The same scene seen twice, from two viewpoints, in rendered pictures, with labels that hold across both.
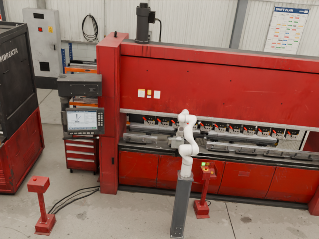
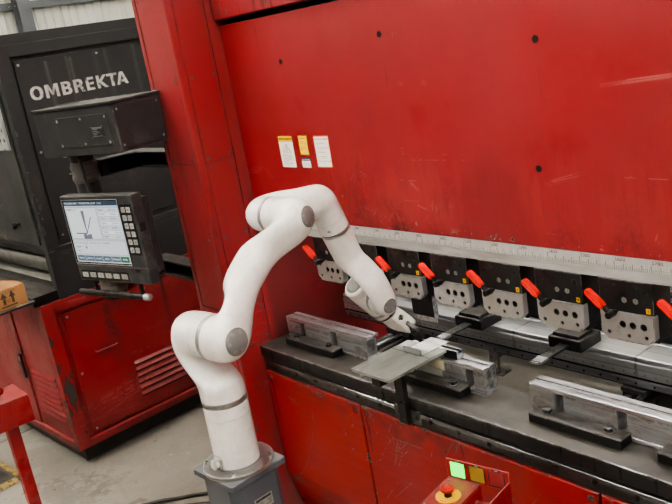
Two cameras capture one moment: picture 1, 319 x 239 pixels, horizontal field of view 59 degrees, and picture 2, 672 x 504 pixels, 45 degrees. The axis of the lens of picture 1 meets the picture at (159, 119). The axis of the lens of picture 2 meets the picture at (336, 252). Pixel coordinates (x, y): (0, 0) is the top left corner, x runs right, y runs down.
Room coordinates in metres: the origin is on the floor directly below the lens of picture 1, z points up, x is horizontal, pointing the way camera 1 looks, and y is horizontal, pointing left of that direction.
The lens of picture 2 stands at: (1.71, -2.12, 2.06)
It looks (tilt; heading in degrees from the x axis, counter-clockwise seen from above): 15 degrees down; 51
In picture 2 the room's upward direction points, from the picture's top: 10 degrees counter-clockwise
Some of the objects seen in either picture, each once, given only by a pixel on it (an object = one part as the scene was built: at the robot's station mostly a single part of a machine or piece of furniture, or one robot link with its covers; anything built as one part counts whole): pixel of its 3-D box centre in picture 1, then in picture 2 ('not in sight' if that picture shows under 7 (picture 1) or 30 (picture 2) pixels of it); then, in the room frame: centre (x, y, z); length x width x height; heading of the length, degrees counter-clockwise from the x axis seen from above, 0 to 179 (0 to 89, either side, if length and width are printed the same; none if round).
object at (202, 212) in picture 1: (201, 208); not in sight; (3.08, -0.74, 0.06); 0.25 x 0.20 x 0.12; 10
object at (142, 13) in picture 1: (148, 23); not in sight; (3.65, 0.24, 2.53); 0.33 x 0.25 x 0.47; 89
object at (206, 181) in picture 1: (204, 190); not in sight; (3.11, -0.73, 0.39); 0.05 x 0.05 x 0.54; 10
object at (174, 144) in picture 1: (177, 143); (398, 360); (3.36, -0.29, 1.00); 0.26 x 0.18 x 0.01; 179
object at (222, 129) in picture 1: (220, 126); (568, 295); (3.49, -0.86, 1.26); 0.15 x 0.09 x 0.17; 89
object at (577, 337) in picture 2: (204, 133); (560, 344); (3.66, -0.70, 1.01); 0.26 x 0.12 x 0.05; 179
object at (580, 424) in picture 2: (218, 150); (577, 426); (3.43, -0.89, 0.89); 0.30 x 0.05 x 0.03; 89
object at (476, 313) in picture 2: not in sight; (463, 323); (3.67, -0.30, 1.01); 0.26 x 0.12 x 0.05; 179
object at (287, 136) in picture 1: (291, 133); not in sight; (3.46, -1.86, 1.26); 0.15 x 0.09 x 0.17; 89
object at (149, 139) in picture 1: (140, 138); (331, 334); (3.52, 0.26, 0.92); 0.50 x 0.06 x 0.10; 89
